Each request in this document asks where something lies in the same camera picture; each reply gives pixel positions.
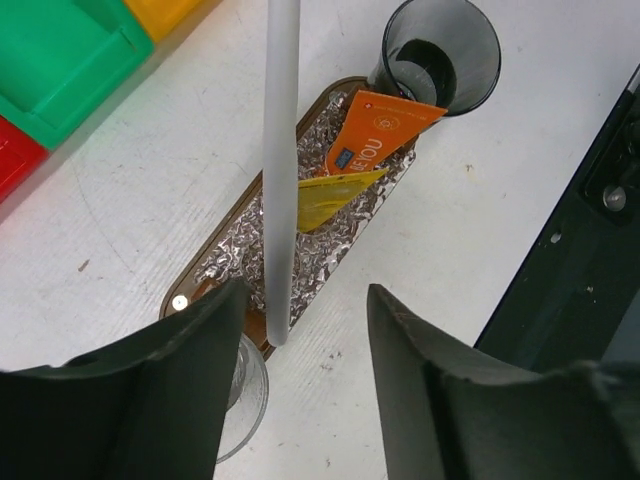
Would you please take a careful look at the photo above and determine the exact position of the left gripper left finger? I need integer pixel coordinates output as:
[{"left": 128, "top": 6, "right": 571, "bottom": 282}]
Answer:
[{"left": 1, "top": 280, "right": 248, "bottom": 479}]

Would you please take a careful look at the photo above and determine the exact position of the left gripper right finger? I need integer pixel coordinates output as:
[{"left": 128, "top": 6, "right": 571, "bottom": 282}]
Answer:
[{"left": 367, "top": 284, "right": 639, "bottom": 479}]

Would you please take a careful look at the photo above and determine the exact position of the clear plastic cup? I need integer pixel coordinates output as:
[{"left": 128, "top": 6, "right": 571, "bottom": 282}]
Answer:
[{"left": 216, "top": 334, "right": 269, "bottom": 464}]

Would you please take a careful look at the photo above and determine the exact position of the clear rack with brown ends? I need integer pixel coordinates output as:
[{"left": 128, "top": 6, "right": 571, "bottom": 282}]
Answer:
[{"left": 192, "top": 92, "right": 417, "bottom": 361}]

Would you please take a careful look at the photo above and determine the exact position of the orange toothpaste tube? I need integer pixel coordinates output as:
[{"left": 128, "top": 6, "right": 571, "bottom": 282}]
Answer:
[
  {"left": 325, "top": 90, "right": 447, "bottom": 175},
  {"left": 297, "top": 168, "right": 389, "bottom": 233}
]

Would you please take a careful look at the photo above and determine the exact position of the dark tinted cup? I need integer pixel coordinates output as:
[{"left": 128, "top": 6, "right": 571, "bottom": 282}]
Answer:
[{"left": 367, "top": 0, "right": 502, "bottom": 117}]

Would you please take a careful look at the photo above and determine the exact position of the white toothbrush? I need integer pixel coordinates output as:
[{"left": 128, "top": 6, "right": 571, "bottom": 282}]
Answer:
[{"left": 263, "top": 0, "right": 301, "bottom": 347}]

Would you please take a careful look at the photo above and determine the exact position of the red bin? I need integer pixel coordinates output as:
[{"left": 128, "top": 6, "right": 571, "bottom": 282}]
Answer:
[{"left": 0, "top": 117, "right": 50, "bottom": 202}]

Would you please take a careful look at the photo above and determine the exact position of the middle green bin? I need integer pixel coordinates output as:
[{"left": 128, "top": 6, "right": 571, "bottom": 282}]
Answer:
[{"left": 1, "top": 1, "right": 153, "bottom": 149}]

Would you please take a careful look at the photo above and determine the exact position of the yellow bin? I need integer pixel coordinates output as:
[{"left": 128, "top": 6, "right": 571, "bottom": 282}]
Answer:
[{"left": 123, "top": 0, "right": 222, "bottom": 46}]

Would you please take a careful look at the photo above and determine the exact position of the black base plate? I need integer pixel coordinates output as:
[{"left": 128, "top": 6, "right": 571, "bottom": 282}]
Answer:
[{"left": 475, "top": 74, "right": 640, "bottom": 373}]

